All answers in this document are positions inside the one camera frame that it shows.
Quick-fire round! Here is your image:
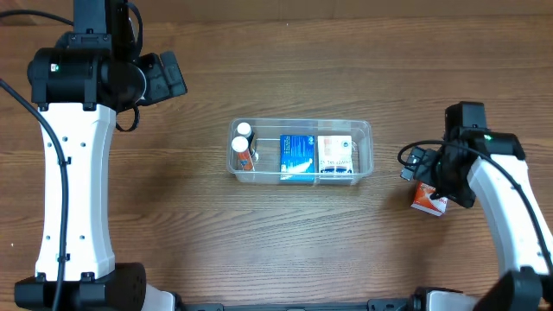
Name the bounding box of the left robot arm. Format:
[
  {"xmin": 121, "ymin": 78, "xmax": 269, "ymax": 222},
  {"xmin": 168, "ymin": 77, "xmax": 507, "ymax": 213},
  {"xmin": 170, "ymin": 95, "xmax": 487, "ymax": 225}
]
[{"xmin": 14, "ymin": 1, "xmax": 187, "ymax": 311}]

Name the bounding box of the dark bottle white cap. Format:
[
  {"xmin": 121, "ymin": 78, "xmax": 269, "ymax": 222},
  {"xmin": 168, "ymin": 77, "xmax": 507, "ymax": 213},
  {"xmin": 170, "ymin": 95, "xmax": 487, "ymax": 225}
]
[{"xmin": 237, "ymin": 122, "xmax": 255, "ymax": 156}]

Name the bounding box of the red orange small box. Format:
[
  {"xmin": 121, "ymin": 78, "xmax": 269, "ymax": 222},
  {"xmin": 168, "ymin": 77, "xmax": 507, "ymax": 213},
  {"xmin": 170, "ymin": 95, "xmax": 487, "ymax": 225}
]
[{"xmin": 411, "ymin": 181, "xmax": 448, "ymax": 216}]

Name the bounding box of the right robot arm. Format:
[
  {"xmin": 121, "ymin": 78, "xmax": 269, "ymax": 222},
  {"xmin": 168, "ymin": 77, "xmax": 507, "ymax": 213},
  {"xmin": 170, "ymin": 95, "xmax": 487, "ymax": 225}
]
[{"xmin": 400, "ymin": 101, "xmax": 552, "ymax": 310}]

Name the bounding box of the blue cardboard box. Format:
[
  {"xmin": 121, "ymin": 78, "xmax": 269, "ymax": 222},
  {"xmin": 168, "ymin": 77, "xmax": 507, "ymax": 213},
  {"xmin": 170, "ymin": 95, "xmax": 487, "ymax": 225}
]
[{"xmin": 280, "ymin": 135, "xmax": 315, "ymax": 183}]

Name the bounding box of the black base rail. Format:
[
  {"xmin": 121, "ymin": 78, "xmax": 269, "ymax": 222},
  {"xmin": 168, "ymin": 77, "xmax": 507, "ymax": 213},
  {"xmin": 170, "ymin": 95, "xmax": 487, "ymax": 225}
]
[{"xmin": 176, "ymin": 298, "xmax": 410, "ymax": 311}]

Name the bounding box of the white blue plaster box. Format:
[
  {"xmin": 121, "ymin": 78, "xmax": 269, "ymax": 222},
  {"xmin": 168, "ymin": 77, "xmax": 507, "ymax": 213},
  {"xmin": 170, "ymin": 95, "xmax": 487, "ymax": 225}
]
[{"xmin": 317, "ymin": 136, "xmax": 353, "ymax": 174}]

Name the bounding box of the clear plastic container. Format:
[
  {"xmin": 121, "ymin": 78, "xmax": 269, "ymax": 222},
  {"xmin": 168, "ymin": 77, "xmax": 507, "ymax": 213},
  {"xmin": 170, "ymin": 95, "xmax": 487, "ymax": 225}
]
[{"xmin": 226, "ymin": 117, "xmax": 374, "ymax": 186}]

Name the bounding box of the orange tablet tube white cap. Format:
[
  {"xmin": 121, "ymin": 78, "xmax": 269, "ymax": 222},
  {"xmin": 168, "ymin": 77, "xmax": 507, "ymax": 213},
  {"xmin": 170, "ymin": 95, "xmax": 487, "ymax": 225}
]
[{"xmin": 231, "ymin": 136, "xmax": 254, "ymax": 171}]

